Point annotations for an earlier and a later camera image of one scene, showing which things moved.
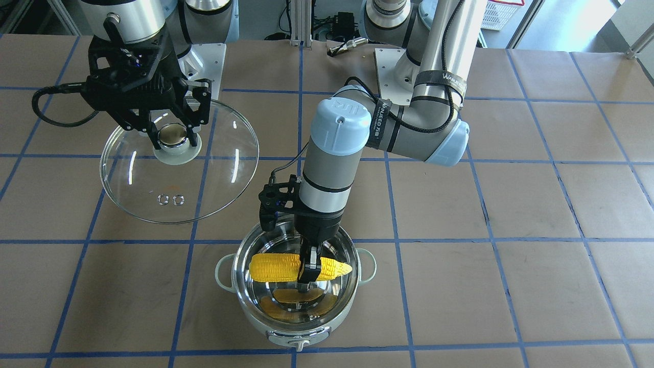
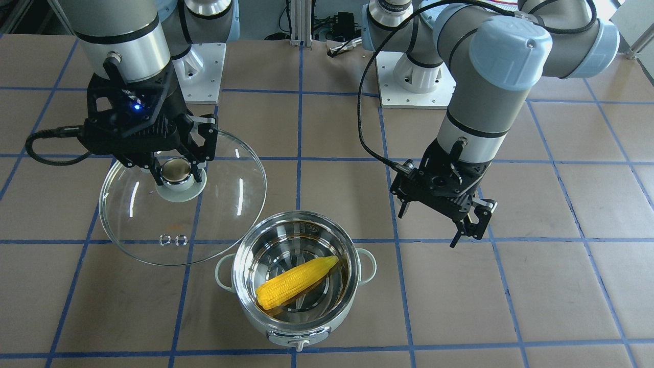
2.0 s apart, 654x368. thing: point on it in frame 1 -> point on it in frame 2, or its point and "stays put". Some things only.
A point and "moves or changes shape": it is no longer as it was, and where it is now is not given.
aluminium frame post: x=301 y=23 stays put
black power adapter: x=344 y=24 stays put
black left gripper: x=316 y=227 -> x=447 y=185
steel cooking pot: x=293 y=312 stays put
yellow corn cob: x=283 y=268 -> x=275 y=290
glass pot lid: x=181 y=184 moves or changes shape
